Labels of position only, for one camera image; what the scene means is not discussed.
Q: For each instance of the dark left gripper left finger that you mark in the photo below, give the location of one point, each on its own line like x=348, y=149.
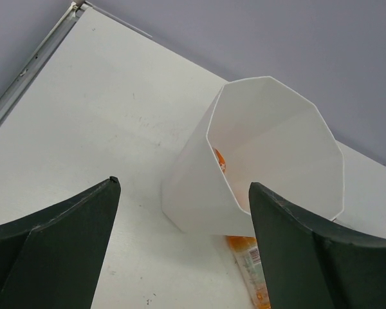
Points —
x=52, y=258

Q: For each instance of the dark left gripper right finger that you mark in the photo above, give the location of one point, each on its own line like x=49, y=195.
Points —
x=311, y=262

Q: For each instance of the orange drink bottle white label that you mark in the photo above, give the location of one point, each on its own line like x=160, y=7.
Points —
x=247, y=257

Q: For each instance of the white octagonal plastic bin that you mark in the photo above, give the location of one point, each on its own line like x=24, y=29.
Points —
x=267, y=133

